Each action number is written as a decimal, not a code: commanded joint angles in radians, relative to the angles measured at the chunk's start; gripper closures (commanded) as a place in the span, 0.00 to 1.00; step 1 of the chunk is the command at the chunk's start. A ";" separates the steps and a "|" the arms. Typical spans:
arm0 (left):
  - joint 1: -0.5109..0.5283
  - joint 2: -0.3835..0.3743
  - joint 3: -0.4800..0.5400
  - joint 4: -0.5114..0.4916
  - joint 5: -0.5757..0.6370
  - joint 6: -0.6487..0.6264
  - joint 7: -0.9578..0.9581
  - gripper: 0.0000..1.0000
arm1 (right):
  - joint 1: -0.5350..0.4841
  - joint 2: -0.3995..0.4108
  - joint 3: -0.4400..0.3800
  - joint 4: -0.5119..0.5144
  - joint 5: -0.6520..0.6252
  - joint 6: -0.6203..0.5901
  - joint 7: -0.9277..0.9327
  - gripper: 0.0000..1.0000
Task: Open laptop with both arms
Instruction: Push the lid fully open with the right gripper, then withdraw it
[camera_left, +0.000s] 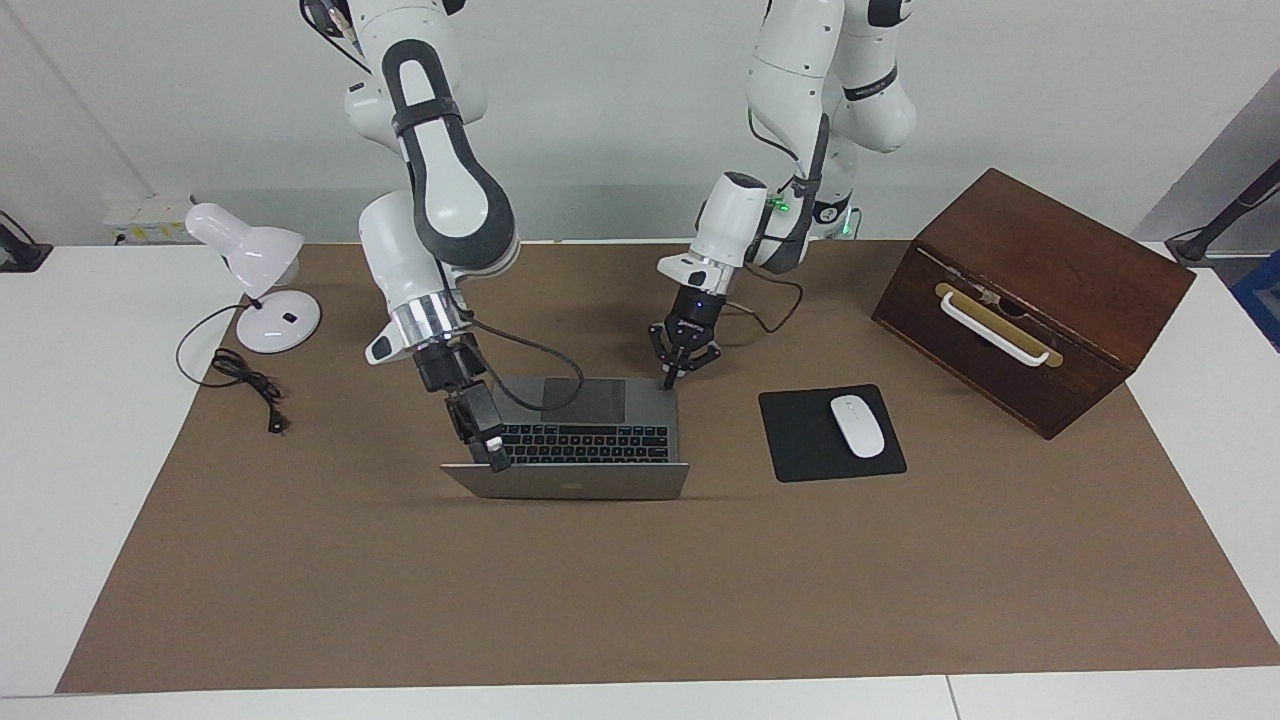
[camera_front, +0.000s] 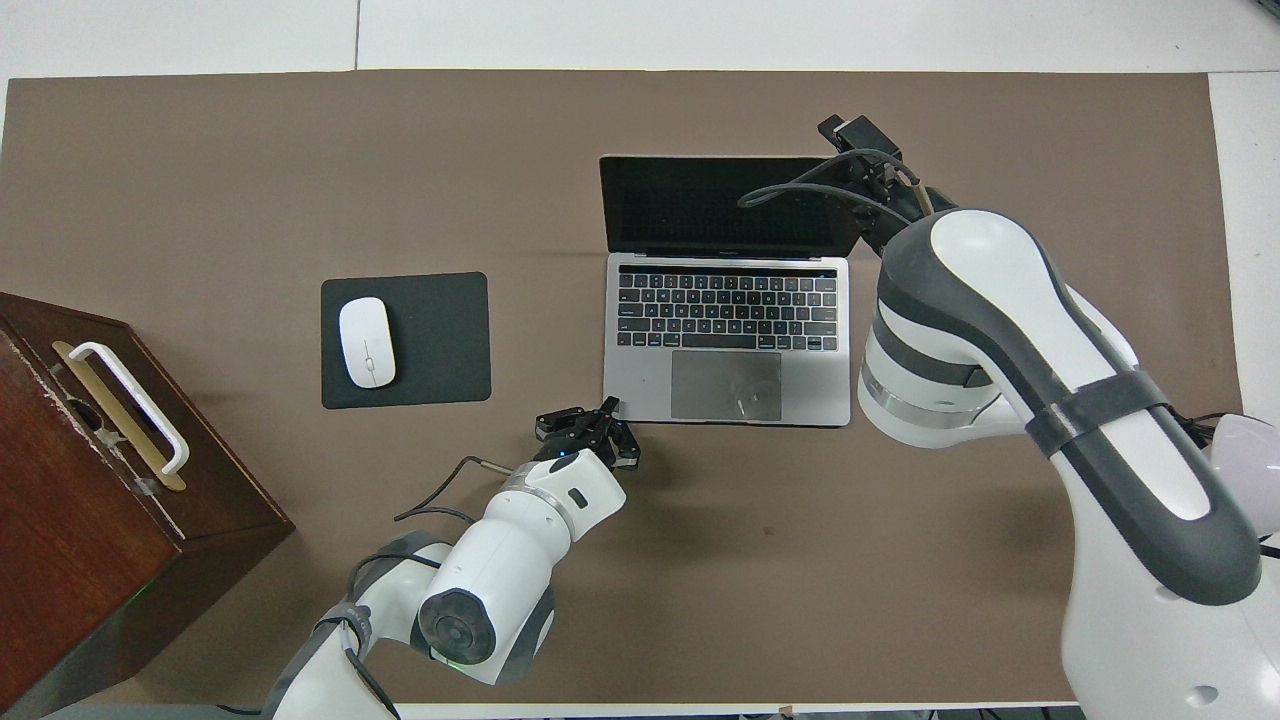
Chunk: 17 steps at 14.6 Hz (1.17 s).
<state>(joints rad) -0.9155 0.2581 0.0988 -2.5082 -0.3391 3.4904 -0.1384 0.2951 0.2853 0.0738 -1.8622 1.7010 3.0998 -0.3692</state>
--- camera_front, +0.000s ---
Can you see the brown table mat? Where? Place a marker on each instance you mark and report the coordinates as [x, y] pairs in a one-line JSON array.
[[300, 180]]

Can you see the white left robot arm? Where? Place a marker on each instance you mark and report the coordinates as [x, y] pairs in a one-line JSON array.
[[510, 560]]

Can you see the dark wooden box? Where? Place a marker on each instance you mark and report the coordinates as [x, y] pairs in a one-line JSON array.
[[80, 540]]

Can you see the silver laptop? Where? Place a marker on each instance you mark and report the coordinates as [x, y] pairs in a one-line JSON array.
[[730, 310]]

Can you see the white computer mouse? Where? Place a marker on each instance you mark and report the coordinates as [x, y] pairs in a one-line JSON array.
[[367, 342]]

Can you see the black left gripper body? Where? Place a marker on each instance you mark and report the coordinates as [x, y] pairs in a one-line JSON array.
[[590, 445]]

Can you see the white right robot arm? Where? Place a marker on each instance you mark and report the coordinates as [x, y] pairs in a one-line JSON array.
[[1000, 300]]

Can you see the black mouse pad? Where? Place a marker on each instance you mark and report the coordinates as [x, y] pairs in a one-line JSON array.
[[440, 340]]

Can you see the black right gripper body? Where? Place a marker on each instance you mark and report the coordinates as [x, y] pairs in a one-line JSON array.
[[895, 215]]

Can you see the white desk lamp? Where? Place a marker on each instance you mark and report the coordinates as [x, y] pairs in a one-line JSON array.
[[1250, 445]]

